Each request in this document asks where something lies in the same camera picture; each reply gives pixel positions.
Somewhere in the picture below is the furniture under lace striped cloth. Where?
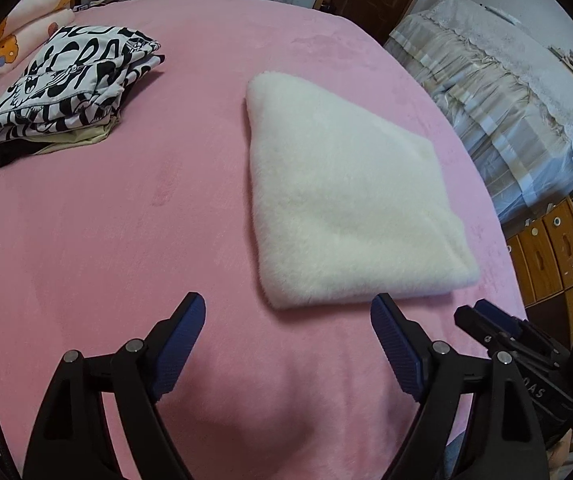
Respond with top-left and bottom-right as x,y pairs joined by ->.
384,0 -> 573,221

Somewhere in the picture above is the white fluffy garment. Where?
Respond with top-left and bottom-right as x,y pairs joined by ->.
245,71 -> 482,311

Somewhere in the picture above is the black folded garment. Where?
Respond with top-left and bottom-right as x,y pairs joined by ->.
0,142 -> 47,168

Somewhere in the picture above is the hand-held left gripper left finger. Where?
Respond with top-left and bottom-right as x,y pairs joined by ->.
21,291 -> 207,480

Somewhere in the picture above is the cream folded garment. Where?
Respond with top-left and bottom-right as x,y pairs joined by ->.
31,115 -> 122,153

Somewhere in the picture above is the wooden drawer cabinet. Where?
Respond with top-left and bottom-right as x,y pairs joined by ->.
504,197 -> 573,311

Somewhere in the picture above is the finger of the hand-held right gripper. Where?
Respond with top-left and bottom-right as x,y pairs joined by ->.
454,305 -> 557,376
474,298 -> 570,356

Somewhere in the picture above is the pink bed blanket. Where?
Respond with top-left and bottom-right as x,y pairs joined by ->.
0,0 -> 527,480

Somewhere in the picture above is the black and white printed garment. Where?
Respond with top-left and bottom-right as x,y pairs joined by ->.
0,24 -> 166,148

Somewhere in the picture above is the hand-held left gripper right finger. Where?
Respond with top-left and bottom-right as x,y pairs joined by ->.
371,292 -> 552,480

